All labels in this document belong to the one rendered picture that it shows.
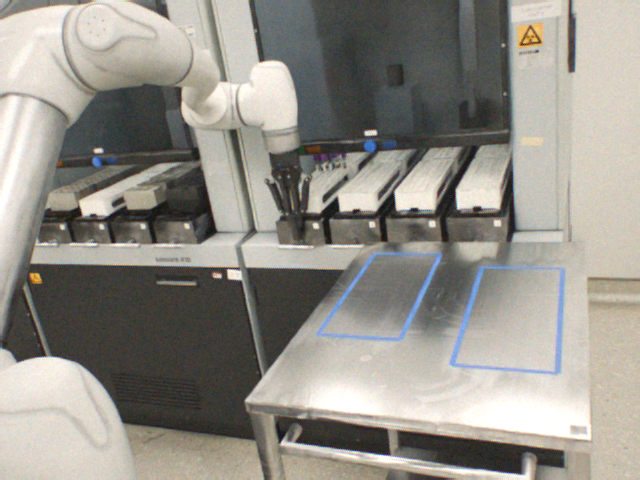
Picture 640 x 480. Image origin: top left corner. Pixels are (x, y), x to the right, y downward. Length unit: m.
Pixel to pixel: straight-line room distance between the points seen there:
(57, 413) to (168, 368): 1.38
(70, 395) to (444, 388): 0.47
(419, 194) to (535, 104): 0.33
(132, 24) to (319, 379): 0.59
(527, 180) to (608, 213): 1.23
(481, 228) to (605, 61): 1.25
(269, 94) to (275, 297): 0.59
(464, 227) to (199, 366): 0.98
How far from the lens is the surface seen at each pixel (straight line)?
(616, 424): 2.21
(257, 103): 1.52
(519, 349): 0.97
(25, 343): 2.51
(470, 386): 0.89
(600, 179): 2.74
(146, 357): 2.17
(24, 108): 1.07
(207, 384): 2.09
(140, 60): 1.03
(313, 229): 1.64
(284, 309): 1.80
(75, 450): 0.79
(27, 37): 1.11
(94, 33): 1.01
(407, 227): 1.56
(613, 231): 2.81
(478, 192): 1.54
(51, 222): 2.16
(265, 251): 1.74
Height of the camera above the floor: 1.32
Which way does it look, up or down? 21 degrees down
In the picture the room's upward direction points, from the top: 9 degrees counter-clockwise
